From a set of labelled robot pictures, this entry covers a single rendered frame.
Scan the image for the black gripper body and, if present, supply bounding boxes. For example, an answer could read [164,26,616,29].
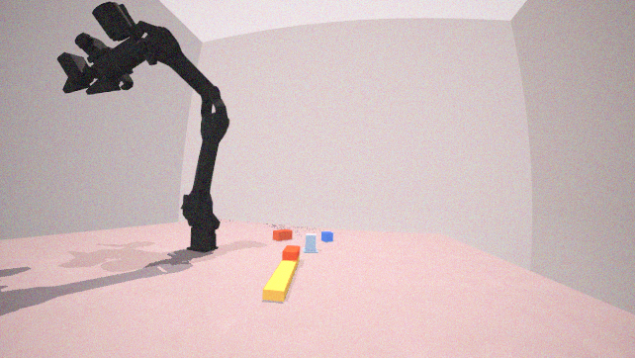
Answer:
[57,47,134,90]

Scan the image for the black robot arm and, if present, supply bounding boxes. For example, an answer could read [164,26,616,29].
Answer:
[75,1,230,253]

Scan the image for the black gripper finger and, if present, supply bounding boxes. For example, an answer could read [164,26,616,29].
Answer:
[62,78,91,93]
[86,79,121,95]

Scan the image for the orange-red block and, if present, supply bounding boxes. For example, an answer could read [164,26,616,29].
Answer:
[273,229,292,241]

